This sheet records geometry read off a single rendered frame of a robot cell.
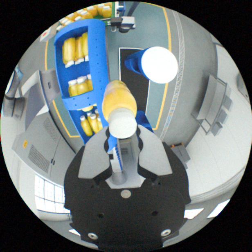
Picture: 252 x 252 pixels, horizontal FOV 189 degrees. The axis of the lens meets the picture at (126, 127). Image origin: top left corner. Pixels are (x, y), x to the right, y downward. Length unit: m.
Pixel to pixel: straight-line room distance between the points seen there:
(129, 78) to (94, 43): 1.15
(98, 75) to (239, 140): 3.33
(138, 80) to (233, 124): 3.02
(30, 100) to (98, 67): 0.43
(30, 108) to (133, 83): 1.41
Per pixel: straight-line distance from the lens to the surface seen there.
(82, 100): 0.39
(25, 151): 1.79
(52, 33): 0.80
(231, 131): 3.20
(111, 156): 1.12
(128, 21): 0.85
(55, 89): 0.77
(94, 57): 0.39
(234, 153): 3.32
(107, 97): 0.15
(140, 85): 1.54
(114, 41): 1.63
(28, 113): 0.55
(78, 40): 0.55
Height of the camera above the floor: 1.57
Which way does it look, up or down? 46 degrees down
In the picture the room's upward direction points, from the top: 169 degrees clockwise
